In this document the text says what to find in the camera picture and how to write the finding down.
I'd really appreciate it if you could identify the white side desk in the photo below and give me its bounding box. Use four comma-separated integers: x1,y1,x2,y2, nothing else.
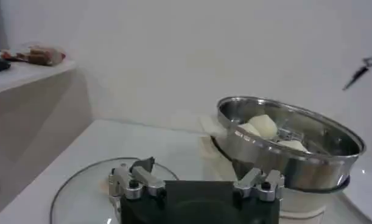
0,58,94,220

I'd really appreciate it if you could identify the brown snack packet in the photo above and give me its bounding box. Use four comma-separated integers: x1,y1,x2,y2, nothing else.
1,44,66,67

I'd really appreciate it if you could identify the white electric pot base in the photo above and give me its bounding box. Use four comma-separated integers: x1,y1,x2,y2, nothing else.
200,136,351,224

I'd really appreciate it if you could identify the round glass lid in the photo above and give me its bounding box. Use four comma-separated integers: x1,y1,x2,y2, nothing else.
49,156,180,224

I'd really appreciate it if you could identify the perforated steel steamer basket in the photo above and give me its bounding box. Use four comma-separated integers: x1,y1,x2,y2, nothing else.
216,96,367,193

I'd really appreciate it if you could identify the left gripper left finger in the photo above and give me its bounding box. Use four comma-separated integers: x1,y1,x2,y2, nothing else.
108,156,167,200

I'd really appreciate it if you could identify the white steamed bun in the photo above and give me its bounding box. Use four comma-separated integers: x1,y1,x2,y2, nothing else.
248,114,279,141
276,139,309,153
237,122,261,138

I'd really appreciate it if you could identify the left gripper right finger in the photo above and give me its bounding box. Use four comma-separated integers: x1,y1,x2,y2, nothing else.
233,158,286,203

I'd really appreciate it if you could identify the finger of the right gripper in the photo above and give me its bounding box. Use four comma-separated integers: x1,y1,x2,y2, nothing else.
342,54,372,91

